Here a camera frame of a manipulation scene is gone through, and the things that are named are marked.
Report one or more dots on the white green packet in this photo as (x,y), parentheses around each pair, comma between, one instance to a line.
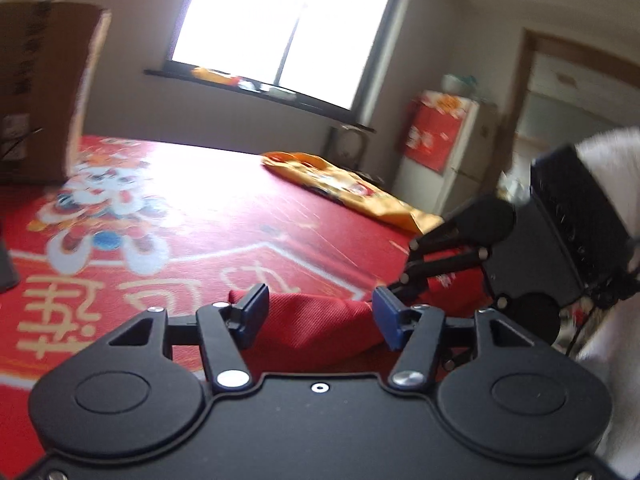
(281,93)

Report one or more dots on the white crumpled wrapper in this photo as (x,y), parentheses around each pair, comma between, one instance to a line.
(248,84)

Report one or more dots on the brown cardboard box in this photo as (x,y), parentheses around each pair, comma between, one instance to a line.
(40,85)

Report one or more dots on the yellow cartoon shopping bag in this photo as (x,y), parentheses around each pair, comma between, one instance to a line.
(380,205)

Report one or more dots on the window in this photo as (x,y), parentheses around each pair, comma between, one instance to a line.
(280,20)

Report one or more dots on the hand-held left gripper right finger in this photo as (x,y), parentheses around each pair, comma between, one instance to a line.
(387,317)

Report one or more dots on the dark tablet stand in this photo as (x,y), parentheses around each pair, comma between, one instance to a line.
(7,260)

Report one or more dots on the red shopping bag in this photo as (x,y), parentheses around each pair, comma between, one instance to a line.
(320,325)

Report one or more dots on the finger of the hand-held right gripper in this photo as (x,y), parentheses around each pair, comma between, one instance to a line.
(445,250)
(410,290)

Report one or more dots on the white refrigerator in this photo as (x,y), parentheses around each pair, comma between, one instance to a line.
(475,160)

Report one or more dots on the pale green bowl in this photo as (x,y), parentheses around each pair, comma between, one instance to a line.
(459,85)

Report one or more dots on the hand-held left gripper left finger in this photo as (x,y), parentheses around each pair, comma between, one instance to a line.
(252,312)

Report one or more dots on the beige round fan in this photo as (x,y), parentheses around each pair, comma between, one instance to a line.
(347,146)

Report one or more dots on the red printed table mat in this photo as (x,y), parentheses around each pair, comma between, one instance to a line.
(200,210)

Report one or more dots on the red printed cloth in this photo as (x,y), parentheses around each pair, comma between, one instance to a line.
(435,135)

